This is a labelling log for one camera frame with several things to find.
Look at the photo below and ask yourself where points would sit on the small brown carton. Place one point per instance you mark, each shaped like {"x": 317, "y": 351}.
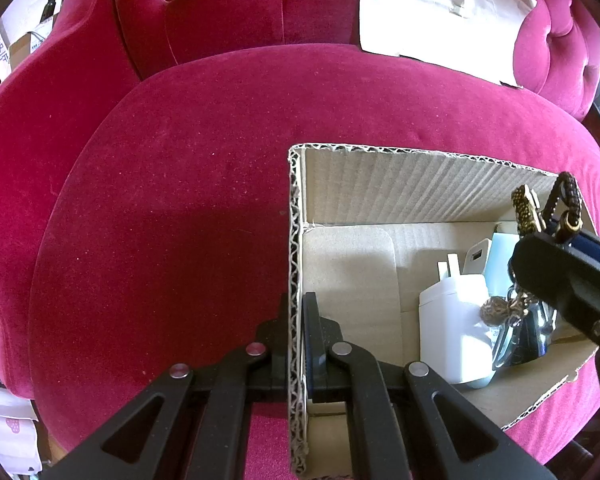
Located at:
{"x": 24, "y": 50}

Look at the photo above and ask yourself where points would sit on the white strawberry print bag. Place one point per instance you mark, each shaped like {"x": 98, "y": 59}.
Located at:
{"x": 10, "y": 425}

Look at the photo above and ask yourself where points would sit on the large white charger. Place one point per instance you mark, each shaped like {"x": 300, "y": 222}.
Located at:
{"x": 450, "y": 335}

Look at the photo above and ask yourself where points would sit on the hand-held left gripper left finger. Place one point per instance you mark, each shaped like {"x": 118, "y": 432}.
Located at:
{"x": 279, "y": 342}

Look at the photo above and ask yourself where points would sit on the small white charger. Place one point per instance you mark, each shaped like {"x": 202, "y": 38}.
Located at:
{"x": 477, "y": 260}

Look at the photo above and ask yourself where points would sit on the cardboard box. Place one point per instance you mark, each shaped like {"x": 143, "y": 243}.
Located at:
{"x": 360, "y": 270}

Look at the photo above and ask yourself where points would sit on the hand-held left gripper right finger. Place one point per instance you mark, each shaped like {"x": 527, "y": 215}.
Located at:
{"x": 312, "y": 347}

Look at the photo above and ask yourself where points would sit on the red velvet sofa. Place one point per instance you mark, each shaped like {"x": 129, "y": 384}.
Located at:
{"x": 170, "y": 200}

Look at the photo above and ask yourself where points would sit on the beige paper sheet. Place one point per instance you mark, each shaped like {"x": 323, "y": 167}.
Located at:
{"x": 420, "y": 10}

